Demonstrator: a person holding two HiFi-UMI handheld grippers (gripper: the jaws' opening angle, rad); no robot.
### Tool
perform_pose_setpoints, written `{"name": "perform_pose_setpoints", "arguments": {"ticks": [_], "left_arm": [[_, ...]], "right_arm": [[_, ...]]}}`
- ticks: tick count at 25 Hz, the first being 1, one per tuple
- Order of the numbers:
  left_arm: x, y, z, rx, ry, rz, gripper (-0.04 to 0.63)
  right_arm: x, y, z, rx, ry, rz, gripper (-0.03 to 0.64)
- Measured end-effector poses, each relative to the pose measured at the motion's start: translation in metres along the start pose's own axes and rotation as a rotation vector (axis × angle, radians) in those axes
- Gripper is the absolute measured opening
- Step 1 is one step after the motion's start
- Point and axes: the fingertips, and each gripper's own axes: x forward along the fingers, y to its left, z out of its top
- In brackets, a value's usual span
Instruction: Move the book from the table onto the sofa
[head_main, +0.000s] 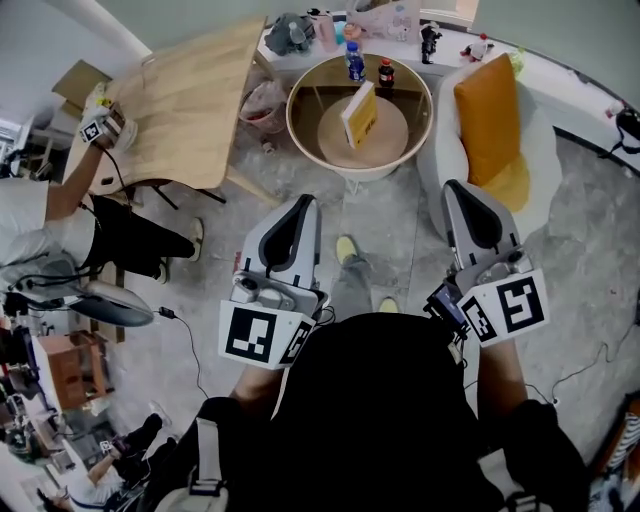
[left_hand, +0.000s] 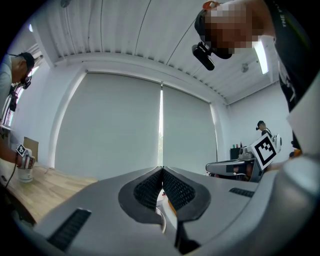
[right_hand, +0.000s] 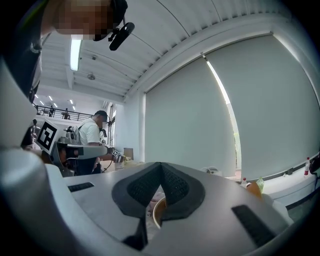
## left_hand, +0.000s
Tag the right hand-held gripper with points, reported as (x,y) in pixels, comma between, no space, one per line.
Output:
(263,151)

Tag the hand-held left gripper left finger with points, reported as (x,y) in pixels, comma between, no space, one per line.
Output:
(100,212)

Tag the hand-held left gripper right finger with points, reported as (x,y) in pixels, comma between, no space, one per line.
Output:
(220,200)

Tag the person's right hand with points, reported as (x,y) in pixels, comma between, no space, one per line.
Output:
(246,170)

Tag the black cabinet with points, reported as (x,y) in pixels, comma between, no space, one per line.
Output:
(237,153)

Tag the grey roller blind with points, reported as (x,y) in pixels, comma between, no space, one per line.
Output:
(110,125)
(187,130)

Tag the long wooden table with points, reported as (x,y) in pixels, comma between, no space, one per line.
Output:
(50,190)

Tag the white electric kettle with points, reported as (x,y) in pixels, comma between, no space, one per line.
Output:
(25,176)

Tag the brown cardboard sheet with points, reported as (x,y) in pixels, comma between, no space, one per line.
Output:
(32,147)

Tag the long ceiling light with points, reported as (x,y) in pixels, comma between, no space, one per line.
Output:
(260,57)

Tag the person's black shirt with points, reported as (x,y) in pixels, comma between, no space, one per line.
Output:
(292,62)

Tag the tall glass window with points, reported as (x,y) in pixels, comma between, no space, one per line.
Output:
(6,107)

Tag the person's head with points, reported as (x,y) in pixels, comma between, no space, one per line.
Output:
(232,25)

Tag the small oval ceiling light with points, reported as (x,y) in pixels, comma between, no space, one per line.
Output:
(30,28)

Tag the black head camera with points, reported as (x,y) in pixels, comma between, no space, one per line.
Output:
(203,57)

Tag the orange head mount clip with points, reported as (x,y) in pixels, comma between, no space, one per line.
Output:
(210,4)

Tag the wall air vent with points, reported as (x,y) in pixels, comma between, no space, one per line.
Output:
(37,51)

